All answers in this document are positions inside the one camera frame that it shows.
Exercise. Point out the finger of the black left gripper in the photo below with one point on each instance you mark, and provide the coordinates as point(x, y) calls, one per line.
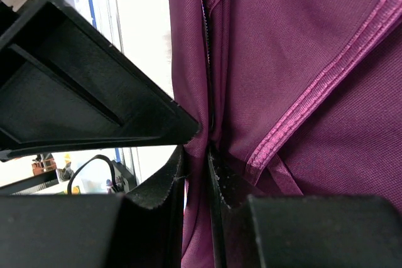
point(65, 87)

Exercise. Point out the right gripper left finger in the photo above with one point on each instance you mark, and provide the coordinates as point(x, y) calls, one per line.
point(142, 228)

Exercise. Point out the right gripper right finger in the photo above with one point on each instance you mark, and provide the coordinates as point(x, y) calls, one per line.
point(253, 230)

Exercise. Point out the purple cloth napkin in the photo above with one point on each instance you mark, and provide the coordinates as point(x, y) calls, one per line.
point(300, 97)

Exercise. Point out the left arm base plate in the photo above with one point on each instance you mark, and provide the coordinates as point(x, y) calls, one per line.
point(122, 180)

